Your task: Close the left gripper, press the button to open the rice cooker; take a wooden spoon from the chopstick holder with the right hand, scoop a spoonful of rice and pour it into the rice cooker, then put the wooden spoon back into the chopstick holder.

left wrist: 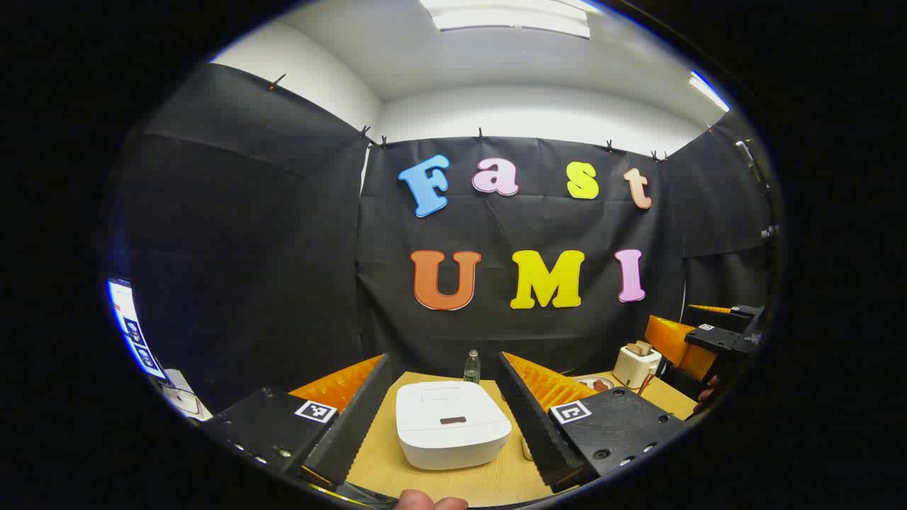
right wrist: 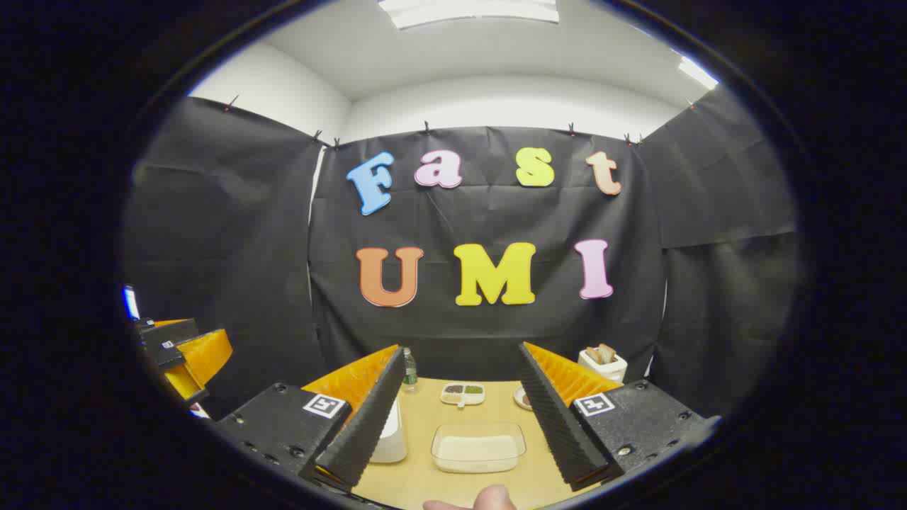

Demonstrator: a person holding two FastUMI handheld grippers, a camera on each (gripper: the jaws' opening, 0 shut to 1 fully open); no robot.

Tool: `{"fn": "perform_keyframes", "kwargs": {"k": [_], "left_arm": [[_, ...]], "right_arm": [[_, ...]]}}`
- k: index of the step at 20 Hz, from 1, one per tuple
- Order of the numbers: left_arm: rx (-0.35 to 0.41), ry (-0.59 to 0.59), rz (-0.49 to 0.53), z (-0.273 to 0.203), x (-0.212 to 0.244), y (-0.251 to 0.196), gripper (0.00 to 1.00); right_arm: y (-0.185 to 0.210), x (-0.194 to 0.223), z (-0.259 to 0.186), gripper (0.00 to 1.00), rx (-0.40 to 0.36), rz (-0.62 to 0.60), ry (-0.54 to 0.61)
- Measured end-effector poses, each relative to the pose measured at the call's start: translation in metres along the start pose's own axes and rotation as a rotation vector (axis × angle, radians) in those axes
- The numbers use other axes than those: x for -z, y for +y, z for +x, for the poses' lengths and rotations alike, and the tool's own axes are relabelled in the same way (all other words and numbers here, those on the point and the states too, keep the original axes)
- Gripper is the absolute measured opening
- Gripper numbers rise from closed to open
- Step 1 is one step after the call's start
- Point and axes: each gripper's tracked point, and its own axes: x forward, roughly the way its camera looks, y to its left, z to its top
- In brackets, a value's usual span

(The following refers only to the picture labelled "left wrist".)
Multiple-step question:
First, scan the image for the white rice cooker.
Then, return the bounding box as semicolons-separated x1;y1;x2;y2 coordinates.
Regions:
395;380;513;471

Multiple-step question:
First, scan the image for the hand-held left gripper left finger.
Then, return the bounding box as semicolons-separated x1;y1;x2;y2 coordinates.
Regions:
201;353;394;489

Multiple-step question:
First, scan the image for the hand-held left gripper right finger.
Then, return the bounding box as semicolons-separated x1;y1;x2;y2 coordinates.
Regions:
495;351;692;494

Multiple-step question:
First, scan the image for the computer monitor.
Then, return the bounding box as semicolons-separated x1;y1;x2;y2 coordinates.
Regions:
106;277;170;383

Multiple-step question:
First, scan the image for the small ceiling light panel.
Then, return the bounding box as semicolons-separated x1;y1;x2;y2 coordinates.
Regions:
689;70;731;113

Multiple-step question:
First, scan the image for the long ceiling light panel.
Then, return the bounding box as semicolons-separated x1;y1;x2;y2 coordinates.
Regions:
417;0;593;40

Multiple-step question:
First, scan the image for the white desk device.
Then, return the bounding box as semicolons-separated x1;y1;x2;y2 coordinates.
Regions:
162;368;214;422

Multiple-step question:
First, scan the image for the black backdrop cloth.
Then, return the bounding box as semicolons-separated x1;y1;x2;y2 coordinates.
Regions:
113;62;780;419

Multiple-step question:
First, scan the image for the grey metal pole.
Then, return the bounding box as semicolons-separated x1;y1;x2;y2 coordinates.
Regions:
736;140;766;186

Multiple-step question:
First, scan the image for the white toaster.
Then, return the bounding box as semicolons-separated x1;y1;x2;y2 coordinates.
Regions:
612;340;664;390

